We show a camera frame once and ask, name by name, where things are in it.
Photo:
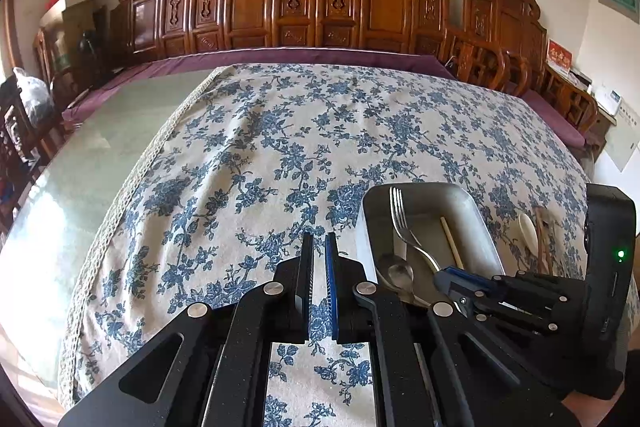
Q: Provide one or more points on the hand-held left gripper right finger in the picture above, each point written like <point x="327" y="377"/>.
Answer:
<point x="331" y="287"/>

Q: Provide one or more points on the clear plastic bag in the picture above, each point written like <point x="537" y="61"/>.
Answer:
<point x="32" y="97"/>

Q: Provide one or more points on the cardboard boxes stack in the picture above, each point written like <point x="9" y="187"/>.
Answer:
<point x="75" y="32"/>

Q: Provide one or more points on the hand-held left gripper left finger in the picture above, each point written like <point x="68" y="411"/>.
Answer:
<point x="302" y="287"/>

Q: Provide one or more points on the dark wooden dining chair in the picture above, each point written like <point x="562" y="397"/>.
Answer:
<point x="15" y="142"/>

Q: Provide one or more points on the light wooden chopstick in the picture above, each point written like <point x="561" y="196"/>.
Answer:
<point x="450" y="239"/>

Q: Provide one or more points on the white desk telephone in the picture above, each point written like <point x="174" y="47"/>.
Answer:
<point x="609" y="99"/>

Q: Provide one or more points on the rectangular metal tray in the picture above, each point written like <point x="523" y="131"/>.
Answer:
<point x="430" y="212"/>

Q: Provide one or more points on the purple armchair cushion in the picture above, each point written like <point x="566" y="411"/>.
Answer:
<point x="555" y="117"/>

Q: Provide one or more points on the carved wooden armchair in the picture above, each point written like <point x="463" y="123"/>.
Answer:
<point x="500" y="17"/>

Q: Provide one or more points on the blue floral tablecloth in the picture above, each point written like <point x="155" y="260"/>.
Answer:
<point x="250" y="132"/>

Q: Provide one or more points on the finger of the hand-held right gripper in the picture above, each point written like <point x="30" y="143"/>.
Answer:
<point x="462" y="276"/>
<point x="480" y="304"/>

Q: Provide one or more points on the metal spoon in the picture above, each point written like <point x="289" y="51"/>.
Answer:
<point x="400" y="277"/>

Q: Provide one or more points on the wooden door frame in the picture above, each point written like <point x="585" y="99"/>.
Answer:
<point x="11" y="37"/>

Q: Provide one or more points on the purple sofa cushion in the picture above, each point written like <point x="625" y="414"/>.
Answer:
<point x="175" y="64"/>

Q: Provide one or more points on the person's right forearm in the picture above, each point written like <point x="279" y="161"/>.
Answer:
<point x="600" y="414"/>

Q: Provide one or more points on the metal fork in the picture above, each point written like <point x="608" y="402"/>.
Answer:
<point x="405" y="237"/>

